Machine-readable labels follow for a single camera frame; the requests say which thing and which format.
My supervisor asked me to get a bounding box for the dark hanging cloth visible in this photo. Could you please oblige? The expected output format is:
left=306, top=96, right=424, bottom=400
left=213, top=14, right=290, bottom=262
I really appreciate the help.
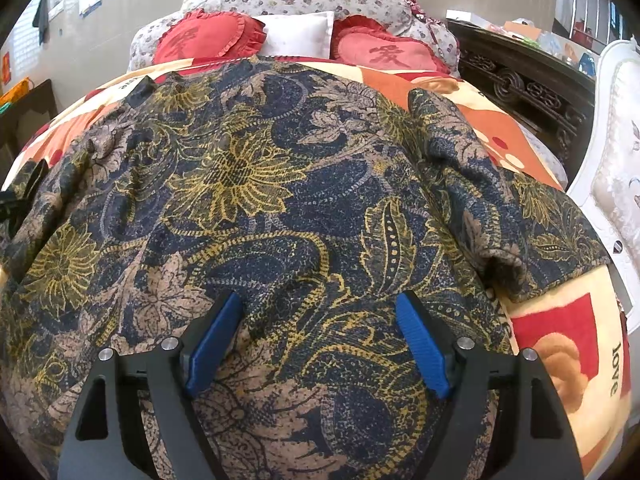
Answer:
left=32, top=0, right=49, bottom=46

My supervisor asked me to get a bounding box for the white upholstered chair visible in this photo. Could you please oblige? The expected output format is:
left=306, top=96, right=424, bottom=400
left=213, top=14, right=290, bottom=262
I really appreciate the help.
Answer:
left=567, top=39, right=639, bottom=333

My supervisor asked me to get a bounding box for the dark carved wooden cabinet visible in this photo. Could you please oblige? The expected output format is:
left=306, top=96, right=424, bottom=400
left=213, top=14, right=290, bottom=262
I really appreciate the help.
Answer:
left=447, top=20, right=594, bottom=181

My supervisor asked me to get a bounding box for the white square pillow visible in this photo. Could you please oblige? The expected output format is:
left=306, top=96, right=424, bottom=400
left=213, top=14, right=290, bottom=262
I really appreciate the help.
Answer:
left=255, top=11, right=335, bottom=60

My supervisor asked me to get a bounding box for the orange patchwork bed blanket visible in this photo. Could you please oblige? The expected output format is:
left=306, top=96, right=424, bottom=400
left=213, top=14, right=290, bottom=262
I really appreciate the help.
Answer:
left=1, top=58, right=630, bottom=479

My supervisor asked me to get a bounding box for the red wall sticker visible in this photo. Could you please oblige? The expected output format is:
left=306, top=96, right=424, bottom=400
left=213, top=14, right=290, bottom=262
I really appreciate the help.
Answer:
left=1, top=52, right=12, bottom=84

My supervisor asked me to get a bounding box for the dark floral patterned garment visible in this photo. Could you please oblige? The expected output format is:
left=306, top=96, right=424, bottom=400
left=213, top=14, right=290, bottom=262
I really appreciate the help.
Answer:
left=1, top=58, right=615, bottom=479

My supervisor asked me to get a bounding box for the orange basket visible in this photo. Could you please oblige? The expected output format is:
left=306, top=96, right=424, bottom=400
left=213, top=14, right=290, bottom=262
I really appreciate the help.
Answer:
left=0, top=78, right=34, bottom=106

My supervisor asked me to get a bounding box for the floral padded headboard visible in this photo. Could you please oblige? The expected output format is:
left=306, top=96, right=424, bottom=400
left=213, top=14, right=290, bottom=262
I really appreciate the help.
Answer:
left=128, top=0, right=460, bottom=75

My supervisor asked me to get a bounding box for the dark wooden side table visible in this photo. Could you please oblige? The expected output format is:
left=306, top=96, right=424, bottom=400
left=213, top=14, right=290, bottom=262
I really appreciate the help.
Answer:
left=1, top=79, right=58, bottom=177

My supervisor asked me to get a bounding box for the red heart pillow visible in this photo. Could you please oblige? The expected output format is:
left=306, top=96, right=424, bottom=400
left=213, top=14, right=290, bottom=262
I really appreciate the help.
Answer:
left=331, top=15, right=450, bottom=74
left=153, top=9, right=267, bottom=64

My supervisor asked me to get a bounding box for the left red heart pillow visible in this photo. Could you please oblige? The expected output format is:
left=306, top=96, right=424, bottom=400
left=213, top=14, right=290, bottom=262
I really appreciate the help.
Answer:
left=153, top=9, right=267, bottom=64

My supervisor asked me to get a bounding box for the right red heart pillow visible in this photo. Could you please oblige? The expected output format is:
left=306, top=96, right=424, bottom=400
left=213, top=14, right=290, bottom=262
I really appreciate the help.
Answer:
left=331, top=15, right=450, bottom=74

